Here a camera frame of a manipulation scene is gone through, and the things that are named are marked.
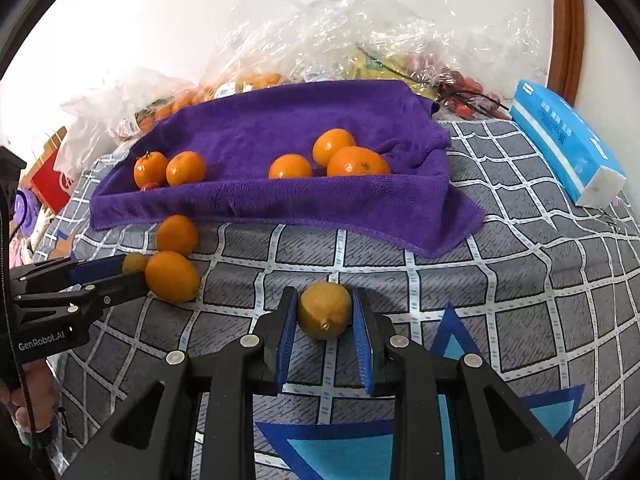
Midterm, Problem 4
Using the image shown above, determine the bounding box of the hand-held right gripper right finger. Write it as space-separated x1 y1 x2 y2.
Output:
351 287 583 480

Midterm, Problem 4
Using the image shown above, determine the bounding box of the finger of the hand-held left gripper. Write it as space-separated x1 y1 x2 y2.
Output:
10 254 127 286
14 272 150 311

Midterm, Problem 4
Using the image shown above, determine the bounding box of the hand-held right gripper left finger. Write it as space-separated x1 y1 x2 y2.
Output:
62 286 299 480

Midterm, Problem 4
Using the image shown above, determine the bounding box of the small yellow kumquat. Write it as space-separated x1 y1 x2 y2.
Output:
122 253 150 275

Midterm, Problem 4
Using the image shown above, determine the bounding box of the yellow lemon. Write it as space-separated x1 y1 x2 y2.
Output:
298 281 353 342

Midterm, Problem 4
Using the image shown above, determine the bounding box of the person's left hand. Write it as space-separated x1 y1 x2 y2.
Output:
0 355 61 441

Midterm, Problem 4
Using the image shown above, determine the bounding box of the pink cloth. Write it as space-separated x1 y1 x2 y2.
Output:
10 235 31 267

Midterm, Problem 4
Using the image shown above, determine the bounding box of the purple plush toy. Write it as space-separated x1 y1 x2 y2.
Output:
14 187 38 233

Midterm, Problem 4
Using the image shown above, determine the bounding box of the red paper bag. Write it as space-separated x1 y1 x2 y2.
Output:
30 127 76 215

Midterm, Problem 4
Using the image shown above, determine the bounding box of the purple towel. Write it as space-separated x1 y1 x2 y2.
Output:
89 79 486 259

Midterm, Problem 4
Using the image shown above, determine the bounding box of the white plastic bag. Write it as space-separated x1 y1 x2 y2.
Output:
54 67 196 176

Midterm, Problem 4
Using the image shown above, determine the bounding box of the bag of mandarins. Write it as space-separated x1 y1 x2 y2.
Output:
115 72 286 136

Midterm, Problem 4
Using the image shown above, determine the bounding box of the yellow fruit bunch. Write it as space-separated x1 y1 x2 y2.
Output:
345 45 436 101

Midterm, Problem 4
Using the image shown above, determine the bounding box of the red berry branch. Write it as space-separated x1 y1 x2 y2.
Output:
405 52 513 121

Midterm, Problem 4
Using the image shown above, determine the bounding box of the blue tissue pack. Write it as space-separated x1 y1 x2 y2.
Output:
510 79 627 207

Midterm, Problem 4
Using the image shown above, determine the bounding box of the clear plastic wrapping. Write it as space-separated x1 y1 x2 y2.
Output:
200 0 546 96

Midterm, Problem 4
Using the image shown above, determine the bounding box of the brown wooden door frame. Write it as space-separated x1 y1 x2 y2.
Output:
547 0 586 106

